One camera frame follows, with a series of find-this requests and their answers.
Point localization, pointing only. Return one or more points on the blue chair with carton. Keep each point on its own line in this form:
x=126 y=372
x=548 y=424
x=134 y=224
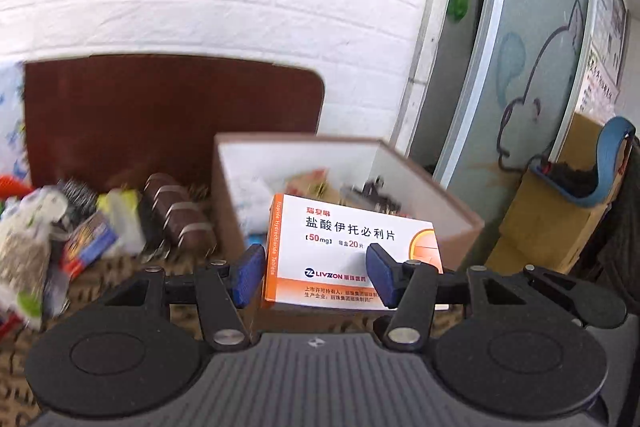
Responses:
x=546 y=225

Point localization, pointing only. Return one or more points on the orange white medicine box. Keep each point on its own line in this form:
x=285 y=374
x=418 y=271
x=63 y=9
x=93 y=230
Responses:
x=316 y=254

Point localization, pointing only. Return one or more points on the glass door with cartoon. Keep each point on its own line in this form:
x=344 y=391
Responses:
x=508 y=76

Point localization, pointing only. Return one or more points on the black clips in box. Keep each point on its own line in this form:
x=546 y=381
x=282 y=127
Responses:
x=370 y=197

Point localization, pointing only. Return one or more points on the orange green toy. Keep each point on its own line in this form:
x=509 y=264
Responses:
x=12 y=187

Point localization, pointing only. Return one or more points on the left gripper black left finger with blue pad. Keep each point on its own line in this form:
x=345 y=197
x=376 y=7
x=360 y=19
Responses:
x=218 y=290

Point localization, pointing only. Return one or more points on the white spotted pouch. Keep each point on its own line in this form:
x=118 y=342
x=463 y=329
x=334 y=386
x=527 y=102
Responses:
x=26 y=226

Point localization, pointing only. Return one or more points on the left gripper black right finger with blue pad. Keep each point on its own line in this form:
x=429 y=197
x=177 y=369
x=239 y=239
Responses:
x=413 y=289

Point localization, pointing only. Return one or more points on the dark red chair back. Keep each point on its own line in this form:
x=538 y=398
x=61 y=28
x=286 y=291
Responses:
x=114 y=119

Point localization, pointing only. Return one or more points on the brown striped pencil case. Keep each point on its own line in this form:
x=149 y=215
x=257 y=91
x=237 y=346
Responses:
x=182 y=220

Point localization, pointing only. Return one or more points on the colourful card box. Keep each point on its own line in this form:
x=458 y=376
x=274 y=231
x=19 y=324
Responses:
x=86 y=244

